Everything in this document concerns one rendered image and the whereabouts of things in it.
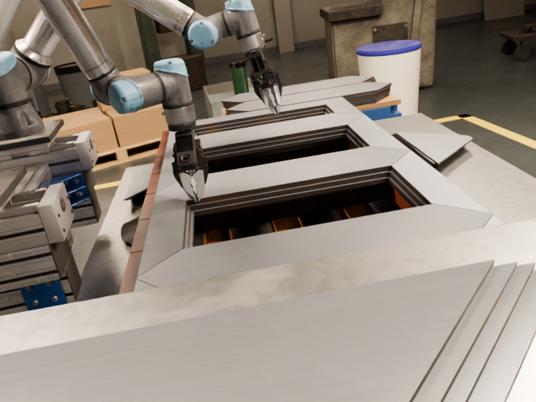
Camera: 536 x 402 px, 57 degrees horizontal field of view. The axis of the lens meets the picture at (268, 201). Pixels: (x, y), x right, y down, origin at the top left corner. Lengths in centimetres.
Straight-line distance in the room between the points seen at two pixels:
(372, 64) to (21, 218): 367
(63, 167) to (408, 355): 136
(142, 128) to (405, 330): 444
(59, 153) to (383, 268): 122
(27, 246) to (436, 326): 93
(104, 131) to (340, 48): 264
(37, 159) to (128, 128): 316
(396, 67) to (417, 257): 389
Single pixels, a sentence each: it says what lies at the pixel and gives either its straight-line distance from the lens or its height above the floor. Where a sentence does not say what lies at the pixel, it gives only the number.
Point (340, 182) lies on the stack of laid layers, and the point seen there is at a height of 84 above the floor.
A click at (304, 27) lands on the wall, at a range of 1046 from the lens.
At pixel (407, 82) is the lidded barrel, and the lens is 452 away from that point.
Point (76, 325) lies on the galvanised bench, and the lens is 59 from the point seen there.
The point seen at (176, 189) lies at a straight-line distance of 143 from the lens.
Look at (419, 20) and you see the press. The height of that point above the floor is 74.
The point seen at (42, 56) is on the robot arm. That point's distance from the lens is 173.
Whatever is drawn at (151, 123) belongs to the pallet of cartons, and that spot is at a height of 29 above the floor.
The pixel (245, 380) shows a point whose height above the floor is 107.
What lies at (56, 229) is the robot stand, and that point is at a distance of 117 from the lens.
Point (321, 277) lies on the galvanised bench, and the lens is 57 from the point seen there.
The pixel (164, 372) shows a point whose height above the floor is 107.
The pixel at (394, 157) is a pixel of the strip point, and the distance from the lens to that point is 145.
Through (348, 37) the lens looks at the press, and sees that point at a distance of 567.
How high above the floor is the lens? 136
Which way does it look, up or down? 24 degrees down
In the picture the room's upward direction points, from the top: 9 degrees counter-clockwise
